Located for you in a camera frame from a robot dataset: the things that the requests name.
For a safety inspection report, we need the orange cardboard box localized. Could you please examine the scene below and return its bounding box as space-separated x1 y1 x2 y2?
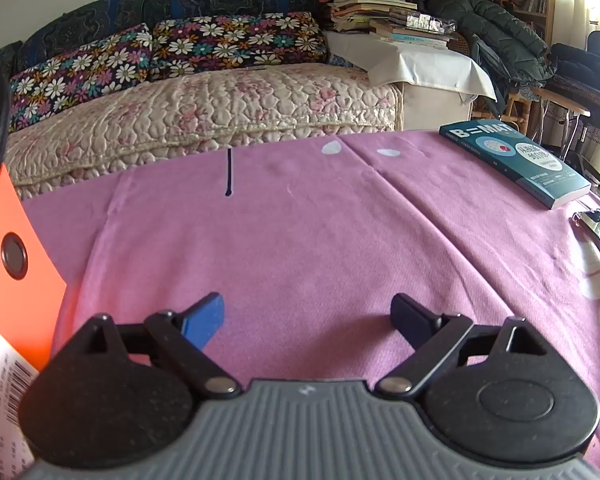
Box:
0 162 67 468

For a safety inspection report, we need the floral daisy cushion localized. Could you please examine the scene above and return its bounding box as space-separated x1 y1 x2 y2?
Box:
150 11 329 81
9 22 153 133

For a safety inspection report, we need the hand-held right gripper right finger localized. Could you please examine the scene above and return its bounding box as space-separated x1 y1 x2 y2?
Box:
377 292 561 396

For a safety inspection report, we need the dark green jacket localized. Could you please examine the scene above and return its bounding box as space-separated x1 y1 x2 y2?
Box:
417 0 556 98

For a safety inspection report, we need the black clothes pile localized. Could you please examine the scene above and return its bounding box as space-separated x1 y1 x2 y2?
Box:
550 30 600 111

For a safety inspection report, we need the beige side cabinet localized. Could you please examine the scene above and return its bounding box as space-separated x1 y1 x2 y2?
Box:
397 80 475 133

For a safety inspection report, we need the beige quilted sofa cover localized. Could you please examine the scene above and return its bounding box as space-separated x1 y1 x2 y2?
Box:
5 67 400 201

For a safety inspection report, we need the teal book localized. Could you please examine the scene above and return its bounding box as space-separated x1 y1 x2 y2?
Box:
439 121 592 210

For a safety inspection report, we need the white cloth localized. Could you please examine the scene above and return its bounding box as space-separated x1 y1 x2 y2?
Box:
325 30 498 102

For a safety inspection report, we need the stack of books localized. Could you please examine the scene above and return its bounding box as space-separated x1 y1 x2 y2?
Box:
325 0 461 51

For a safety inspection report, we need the wooden chair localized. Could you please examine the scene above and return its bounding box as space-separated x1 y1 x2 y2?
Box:
505 91 537 133

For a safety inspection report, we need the pink cloth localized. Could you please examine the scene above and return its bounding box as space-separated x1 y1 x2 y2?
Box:
2 129 600 480

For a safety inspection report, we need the metal clip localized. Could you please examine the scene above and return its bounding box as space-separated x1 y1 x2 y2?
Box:
572 209 600 234

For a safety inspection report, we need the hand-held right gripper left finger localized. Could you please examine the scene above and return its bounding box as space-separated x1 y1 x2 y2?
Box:
72 291 243 401

